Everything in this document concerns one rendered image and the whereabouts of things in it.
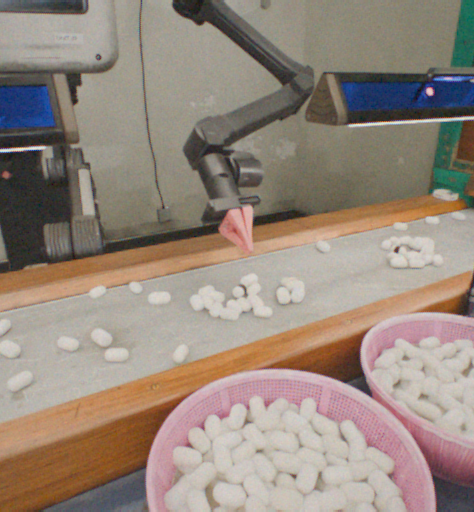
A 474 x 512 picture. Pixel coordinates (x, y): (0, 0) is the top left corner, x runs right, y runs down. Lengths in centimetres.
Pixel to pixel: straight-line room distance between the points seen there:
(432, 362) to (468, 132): 93
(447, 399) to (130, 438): 38
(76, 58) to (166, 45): 171
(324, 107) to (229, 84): 234
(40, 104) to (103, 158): 223
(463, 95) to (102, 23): 78
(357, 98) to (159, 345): 47
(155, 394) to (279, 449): 15
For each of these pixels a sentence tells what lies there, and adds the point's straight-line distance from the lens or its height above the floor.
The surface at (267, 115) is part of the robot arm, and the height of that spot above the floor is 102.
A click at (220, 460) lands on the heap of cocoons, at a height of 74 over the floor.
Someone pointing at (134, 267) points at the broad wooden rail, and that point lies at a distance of 84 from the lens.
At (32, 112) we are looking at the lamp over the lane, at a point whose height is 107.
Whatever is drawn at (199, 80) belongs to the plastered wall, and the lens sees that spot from 288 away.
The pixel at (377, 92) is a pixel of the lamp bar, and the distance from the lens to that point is 71.
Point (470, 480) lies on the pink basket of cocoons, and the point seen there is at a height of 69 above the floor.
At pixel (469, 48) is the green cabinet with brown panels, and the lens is 146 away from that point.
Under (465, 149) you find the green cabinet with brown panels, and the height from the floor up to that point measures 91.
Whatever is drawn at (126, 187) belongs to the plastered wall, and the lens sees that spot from 278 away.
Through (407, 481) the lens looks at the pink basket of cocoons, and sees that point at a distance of 49.
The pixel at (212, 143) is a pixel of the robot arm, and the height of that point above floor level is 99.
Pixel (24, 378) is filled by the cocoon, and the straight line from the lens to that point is 61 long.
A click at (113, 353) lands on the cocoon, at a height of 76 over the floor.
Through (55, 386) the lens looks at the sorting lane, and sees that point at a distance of 61.
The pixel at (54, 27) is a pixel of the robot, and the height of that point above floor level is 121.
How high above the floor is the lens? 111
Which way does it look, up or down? 23 degrees down
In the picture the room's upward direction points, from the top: straight up
